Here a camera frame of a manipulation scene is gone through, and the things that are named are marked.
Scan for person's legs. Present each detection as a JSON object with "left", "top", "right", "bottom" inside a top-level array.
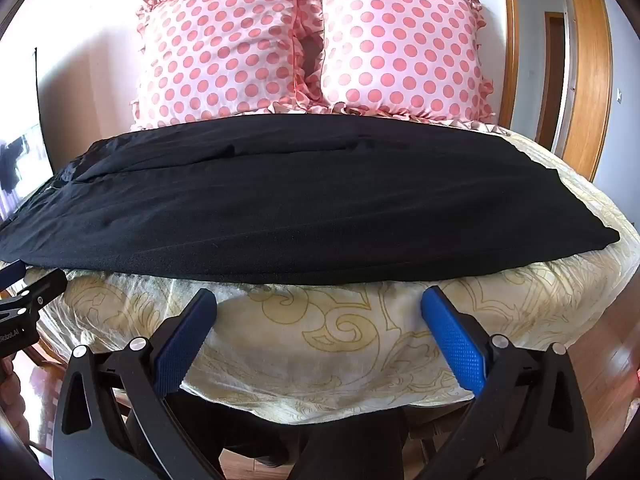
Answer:
[{"left": 122, "top": 389, "right": 417, "bottom": 480}]

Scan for black pants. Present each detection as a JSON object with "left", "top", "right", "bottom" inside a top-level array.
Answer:
[{"left": 0, "top": 114, "right": 621, "bottom": 286}]

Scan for wooden sliding door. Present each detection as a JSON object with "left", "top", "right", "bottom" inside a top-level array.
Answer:
[{"left": 562, "top": 0, "right": 614, "bottom": 183}]

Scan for yellow patterned bedsheet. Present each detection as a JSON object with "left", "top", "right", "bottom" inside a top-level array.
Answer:
[{"left": 15, "top": 120, "right": 640, "bottom": 423}]

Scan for brown door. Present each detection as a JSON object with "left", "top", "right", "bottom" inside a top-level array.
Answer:
[{"left": 539, "top": 11, "right": 567, "bottom": 153}]

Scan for wooden door frame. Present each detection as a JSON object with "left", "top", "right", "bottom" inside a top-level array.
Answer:
[{"left": 499, "top": 0, "right": 522, "bottom": 128}]

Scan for window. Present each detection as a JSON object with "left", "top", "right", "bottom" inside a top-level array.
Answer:
[{"left": 0, "top": 119, "right": 52, "bottom": 198}]

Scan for pink polka dot pillow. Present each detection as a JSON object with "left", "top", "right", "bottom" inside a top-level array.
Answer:
[
  {"left": 131, "top": 0, "right": 326, "bottom": 131},
  {"left": 300, "top": 0, "right": 489, "bottom": 124}
]

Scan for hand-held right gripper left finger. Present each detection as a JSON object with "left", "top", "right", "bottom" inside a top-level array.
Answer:
[{"left": 52, "top": 287, "right": 226, "bottom": 480}]

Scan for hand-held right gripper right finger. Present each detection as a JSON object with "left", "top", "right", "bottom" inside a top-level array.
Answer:
[{"left": 420, "top": 285, "right": 596, "bottom": 480}]

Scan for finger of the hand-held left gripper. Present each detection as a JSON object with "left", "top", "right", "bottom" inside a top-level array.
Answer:
[
  {"left": 0, "top": 269, "right": 67, "bottom": 323},
  {"left": 0, "top": 259, "right": 27, "bottom": 292}
]

